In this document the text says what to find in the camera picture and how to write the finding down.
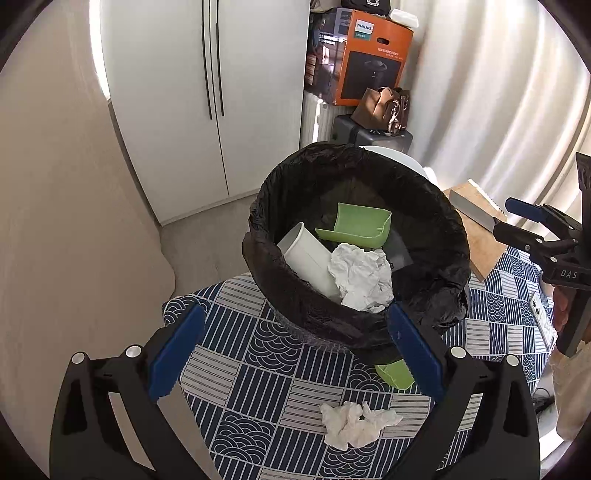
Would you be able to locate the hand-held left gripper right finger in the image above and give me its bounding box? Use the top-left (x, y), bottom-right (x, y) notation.
top-left (383, 305), bottom-right (541, 480)

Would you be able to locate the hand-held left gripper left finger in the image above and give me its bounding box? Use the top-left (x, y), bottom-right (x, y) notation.
top-left (50, 302), bottom-right (206, 480)

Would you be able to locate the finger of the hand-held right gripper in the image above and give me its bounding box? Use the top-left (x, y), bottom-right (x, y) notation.
top-left (505, 198), bottom-right (581, 241)
top-left (493, 222), bottom-right (578, 262)

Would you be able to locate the black-lined trash bin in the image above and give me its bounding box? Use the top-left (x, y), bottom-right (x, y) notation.
top-left (242, 142), bottom-right (472, 350)

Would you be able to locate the white tissue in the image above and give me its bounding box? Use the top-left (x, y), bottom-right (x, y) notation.
top-left (320, 401), bottom-right (403, 450)
top-left (328, 243), bottom-right (394, 313)

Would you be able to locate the white paper cup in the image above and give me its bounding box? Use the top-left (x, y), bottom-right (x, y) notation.
top-left (277, 222), bottom-right (341, 299)

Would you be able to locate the person's right hand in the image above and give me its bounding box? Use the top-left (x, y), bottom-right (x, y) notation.
top-left (551, 285), bottom-right (572, 334)

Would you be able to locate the wooden cutting board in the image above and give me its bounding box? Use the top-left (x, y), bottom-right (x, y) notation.
top-left (442, 182), bottom-right (509, 282)

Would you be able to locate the steel cleaver knife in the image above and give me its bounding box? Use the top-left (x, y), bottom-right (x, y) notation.
top-left (449, 187), bottom-right (507, 232)

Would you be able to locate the blue patterned tablecloth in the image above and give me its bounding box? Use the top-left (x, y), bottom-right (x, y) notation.
top-left (161, 247), bottom-right (556, 480)

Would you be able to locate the white pleated curtain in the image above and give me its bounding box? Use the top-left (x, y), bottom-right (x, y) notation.
top-left (410, 0), bottom-right (591, 227)

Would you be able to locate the white chair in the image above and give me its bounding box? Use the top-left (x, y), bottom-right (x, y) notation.
top-left (360, 146), bottom-right (433, 186)

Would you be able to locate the brown handbag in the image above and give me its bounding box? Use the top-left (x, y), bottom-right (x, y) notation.
top-left (351, 86), bottom-right (411, 136)

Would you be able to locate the dark grey suitcase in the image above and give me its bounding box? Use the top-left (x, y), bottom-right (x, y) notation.
top-left (331, 114), bottom-right (413, 154)

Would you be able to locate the orange cardboard box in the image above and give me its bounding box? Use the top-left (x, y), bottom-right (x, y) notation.
top-left (307, 8), bottom-right (414, 108)

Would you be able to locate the white tissue packet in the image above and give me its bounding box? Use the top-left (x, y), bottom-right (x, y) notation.
top-left (388, 8), bottom-right (419, 29)

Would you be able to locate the white ribbed suitcase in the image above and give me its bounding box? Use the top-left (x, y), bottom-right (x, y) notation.
top-left (302, 90), bottom-right (341, 149)

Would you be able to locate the white wardrobe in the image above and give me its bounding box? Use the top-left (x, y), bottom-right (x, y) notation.
top-left (100, 0), bottom-right (310, 226)

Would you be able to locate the black bag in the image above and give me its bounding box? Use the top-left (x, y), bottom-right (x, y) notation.
top-left (341, 0), bottom-right (393, 12)

